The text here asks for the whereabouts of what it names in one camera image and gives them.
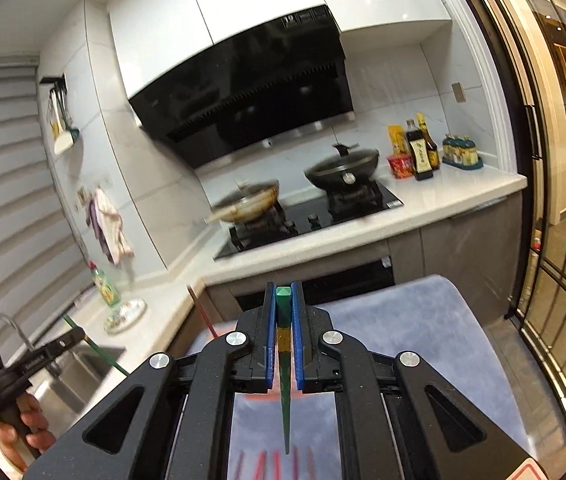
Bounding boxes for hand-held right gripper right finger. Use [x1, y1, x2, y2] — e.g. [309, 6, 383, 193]
[290, 282, 534, 480]

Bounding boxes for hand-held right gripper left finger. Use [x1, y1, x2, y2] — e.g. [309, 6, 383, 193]
[23, 282, 279, 480]

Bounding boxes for steel sink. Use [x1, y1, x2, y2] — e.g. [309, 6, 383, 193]
[28, 342, 126, 441]

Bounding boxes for grey base cabinet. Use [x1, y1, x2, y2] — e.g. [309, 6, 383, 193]
[168, 192, 522, 333]

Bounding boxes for floral plate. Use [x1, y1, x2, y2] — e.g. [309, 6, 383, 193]
[103, 297, 147, 333]

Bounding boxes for white pink hanging cloth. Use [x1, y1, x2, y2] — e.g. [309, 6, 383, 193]
[94, 187, 135, 266]

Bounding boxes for spice jar set with tray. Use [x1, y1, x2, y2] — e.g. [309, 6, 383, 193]
[442, 134, 484, 170]

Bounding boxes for yellow hanging utensil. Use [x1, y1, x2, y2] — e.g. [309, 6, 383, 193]
[48, 89, 64, 142]

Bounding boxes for grey-blue fleece blanket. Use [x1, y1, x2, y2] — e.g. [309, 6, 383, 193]
[185, 274, 534, 480]

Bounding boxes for white green hanging scoop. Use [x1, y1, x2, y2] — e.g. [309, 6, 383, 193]
[53, 127, 81, 156]

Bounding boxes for black built-in appliance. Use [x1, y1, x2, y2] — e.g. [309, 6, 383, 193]
[235, 257, 396, 321]

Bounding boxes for black range hood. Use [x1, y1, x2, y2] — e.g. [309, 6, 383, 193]
[128, 4, 356, 170]

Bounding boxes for black gas stove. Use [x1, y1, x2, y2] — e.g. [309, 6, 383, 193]
[213, 180, 405, 261]

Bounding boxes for dark red chopstick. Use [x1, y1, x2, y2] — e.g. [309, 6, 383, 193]
[189, 286, 218, 339]

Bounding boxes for purple hanging cloth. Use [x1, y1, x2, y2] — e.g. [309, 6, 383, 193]
[86, 199, 106, 256]

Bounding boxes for black wok lid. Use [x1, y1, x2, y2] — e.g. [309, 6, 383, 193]
[305, 143, 380, 173]

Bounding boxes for white window blinds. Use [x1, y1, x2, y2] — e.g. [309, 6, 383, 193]
[0, 57, 89, 411]

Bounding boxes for glass wok lid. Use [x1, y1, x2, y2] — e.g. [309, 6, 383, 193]
[213, 180, 279, 207]

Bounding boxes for person's left hand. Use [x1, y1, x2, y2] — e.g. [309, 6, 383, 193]
[0, 394, 58, 480]

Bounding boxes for white upper cabinet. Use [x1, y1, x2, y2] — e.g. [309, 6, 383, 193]
[108, 0, 454, 101]

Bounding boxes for metal faucet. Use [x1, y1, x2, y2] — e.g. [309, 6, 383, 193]
[0, 311, 61, 378]

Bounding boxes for beige wok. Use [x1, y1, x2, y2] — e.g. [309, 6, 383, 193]
[203, 185, 281, 226]

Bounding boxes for dark green chopstick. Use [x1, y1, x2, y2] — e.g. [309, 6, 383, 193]
[274, 285, 295, 456]
[64, 315, 128, 377]

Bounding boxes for large dark sauce bottle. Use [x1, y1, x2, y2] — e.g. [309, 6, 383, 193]
[405, 119, 436, 182]

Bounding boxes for black wok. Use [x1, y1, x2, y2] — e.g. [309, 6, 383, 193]
[307, 160, 380, 192]

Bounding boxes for green dish soap bottle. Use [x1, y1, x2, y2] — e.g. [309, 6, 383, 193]
[90, 261, 122, 308]

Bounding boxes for yellow seasoning packet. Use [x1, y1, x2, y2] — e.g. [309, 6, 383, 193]
[388, 125, 410, 157]

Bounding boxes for red instant noodle cup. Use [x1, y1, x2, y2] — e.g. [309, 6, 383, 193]
[387, 154, 416, 179]

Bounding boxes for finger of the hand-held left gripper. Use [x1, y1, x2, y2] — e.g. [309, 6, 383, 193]
[22, 328, 89, 373]

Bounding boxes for glass sliding door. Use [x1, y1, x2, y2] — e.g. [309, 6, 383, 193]
[455, 0, 566, 436]

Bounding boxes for small dark sauce bottle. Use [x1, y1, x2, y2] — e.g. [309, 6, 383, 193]
[415, 112, 440, 171]

